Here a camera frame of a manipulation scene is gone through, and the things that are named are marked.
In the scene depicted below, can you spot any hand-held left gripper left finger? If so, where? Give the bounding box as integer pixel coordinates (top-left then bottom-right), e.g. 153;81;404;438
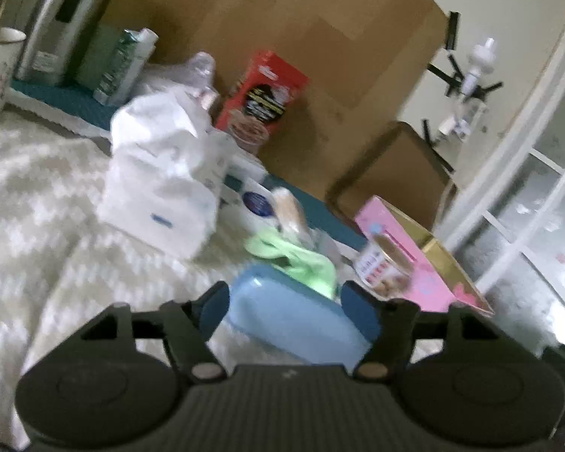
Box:
78;281;230;384

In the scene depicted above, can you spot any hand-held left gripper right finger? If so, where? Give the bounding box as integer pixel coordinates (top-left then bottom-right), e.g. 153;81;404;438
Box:
341;281;497;382

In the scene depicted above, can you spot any light blue plastic case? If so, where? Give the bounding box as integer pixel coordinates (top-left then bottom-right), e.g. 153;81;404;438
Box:
223;264;374;365

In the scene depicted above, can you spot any green cloth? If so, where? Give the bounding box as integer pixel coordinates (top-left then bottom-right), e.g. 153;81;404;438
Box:
244;228;338;298

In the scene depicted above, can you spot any white food can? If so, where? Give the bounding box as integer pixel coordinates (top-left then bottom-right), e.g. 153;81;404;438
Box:
355;235;412;299

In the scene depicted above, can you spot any pink box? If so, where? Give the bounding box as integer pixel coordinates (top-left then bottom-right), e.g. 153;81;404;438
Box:
355;196;495;317

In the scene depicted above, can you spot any brown tray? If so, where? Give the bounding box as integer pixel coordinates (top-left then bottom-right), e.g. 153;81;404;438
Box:
327;121;455;236

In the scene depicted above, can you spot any beige patterned blanket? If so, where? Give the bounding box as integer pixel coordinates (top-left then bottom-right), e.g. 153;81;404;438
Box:
0;104;359;438

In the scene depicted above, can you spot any red snack box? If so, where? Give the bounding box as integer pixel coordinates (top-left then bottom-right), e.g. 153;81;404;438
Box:
215;50;310;156

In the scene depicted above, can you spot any clear plastic bag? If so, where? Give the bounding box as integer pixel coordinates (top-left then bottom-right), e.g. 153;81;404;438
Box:
136;52;222;118

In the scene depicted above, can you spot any teal mat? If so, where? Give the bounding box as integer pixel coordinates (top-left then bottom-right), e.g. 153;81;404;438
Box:
9;78;368;251

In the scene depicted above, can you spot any green white carton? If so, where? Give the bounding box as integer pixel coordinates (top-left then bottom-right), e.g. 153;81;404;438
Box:
93;28;158;107

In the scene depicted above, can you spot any dark green packet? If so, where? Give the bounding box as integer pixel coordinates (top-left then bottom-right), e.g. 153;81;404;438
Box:
75;23;123;91

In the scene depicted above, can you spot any wooden board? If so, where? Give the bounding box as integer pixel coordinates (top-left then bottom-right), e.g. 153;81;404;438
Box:
99;0;448;203

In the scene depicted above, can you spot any white mug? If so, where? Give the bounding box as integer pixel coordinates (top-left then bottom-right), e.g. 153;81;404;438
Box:
0;27;27;121

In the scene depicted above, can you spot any silver thermos jug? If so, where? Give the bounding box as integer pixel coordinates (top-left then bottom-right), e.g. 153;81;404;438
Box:
14;0;118;88

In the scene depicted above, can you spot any white window frame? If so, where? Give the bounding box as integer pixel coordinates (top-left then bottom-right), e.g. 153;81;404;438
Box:
433;0;565;330

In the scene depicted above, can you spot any white wall charger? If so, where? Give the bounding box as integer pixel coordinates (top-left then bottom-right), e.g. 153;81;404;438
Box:
440;38;497;139

